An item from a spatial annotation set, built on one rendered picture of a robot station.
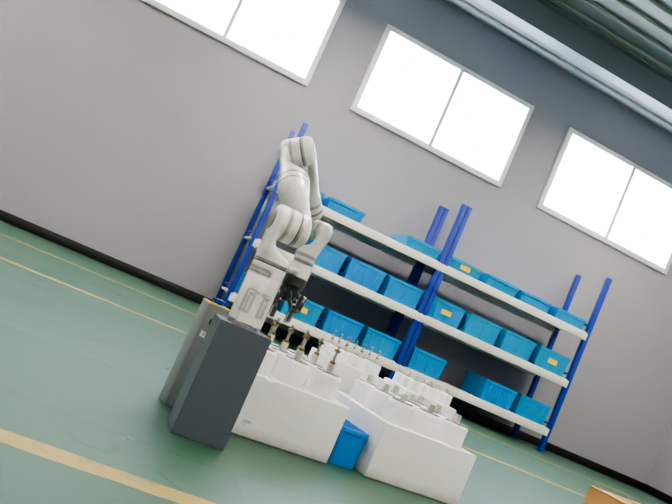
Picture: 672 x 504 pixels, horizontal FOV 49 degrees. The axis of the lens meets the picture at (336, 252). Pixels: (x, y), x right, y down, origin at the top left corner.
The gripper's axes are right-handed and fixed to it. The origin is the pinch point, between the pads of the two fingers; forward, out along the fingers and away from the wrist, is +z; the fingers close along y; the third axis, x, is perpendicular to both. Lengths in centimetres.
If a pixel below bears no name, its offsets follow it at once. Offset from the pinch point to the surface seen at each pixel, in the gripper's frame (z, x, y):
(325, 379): 11.7, 3.4, -29.0
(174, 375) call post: 26.6, 38.0, -4.1
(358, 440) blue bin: 25.6, -13.7, -38.0
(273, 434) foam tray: 31.6, 14.5, -27.3
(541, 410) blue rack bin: -8, -570, 95
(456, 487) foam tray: 29, -49, -59
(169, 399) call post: 33, 38, -6
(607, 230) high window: -228, -639, 123
